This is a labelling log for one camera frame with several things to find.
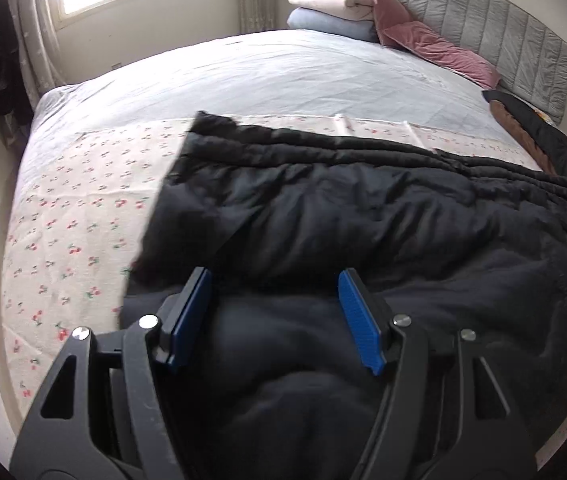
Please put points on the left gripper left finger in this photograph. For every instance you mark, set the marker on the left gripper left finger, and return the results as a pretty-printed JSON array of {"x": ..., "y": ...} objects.
[{"x": 97, "y": 414}]

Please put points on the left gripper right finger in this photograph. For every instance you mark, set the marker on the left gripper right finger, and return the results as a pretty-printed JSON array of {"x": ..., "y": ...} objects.
[{"x": 490, "y": 440}]

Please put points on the black quilted puffer jacket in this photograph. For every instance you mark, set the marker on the black quilted puffer jacket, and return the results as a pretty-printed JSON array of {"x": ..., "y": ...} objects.
[{"x": 275, "y": 388}]

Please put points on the cherry print bed cover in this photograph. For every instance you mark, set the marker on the cherry print bed cover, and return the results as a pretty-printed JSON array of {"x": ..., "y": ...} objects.
[{"x": 73, "y": 234}]

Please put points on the folded black garment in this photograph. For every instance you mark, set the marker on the folded black garment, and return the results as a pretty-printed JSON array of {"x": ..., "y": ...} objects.
[{"x": 550, "y": 139}]

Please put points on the folded brown garment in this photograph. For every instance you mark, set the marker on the folded brown garment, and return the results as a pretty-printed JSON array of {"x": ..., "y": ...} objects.
[{"x": 513, "y": 127}]

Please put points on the grey padded headboard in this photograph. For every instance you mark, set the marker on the grey padded headboard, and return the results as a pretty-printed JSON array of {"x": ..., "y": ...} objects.
[{"x": 530, "y": 57}]

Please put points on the pink velvet pillow front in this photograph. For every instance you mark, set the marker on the pink velvet pillow front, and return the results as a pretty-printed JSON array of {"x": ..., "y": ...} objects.
[{"x": 419, "y": 39}]

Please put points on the pink velvet pillow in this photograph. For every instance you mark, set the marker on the pink velvet pillow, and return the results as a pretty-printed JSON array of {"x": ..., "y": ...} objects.
[
  {"x": 419, "y": 39},
  {"x": 387, "y": 14}
]

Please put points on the grey bed sheet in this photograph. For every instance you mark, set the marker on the grey bed sheet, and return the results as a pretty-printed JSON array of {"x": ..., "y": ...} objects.
[{"x": 288, "y": 72}]

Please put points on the left curtain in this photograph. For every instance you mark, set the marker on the left curtain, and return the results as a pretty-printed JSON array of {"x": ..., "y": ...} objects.
[{"x": 39, "y": 52}]

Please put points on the pink velvet pillow back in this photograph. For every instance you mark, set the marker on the pink velvet pillow back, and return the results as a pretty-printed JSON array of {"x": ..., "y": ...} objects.
[{"x": 387, "y": 14}]

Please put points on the folded cream blanket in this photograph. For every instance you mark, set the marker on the folded cream blanket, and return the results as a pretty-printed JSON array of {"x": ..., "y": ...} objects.
[{"x": 349, "y": 10}]

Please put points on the folded light blue blanket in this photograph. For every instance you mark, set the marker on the folded light blue blanket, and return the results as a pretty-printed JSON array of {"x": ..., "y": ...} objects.
[{"x": 301, "y": 18}]

